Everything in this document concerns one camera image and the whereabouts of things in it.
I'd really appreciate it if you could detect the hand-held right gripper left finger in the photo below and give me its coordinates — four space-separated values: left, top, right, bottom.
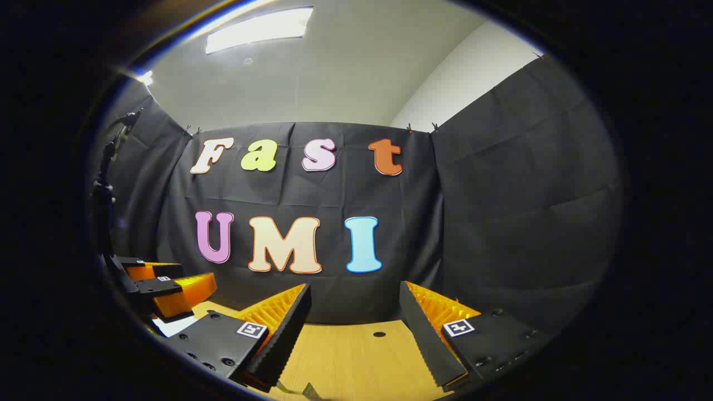
166 283 312 393

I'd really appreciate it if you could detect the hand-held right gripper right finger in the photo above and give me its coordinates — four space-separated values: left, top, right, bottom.
399 281 555 390

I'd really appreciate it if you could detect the black tripod stand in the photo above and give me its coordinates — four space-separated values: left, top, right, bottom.
91 110 143 260

